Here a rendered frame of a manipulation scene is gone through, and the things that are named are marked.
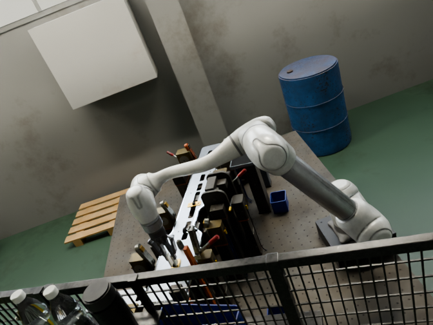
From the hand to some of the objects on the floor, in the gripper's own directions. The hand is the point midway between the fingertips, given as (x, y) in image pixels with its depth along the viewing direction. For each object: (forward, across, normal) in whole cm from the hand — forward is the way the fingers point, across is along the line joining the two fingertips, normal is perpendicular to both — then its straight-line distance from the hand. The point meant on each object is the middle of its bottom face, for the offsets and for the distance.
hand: (171, 259), depth 170 cm
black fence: (+105, -30, +56) cm, 122 cm away
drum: (+104, -77, -257) cm, 288 cm away
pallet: (+104, +166, -194) cm, 276 cm away
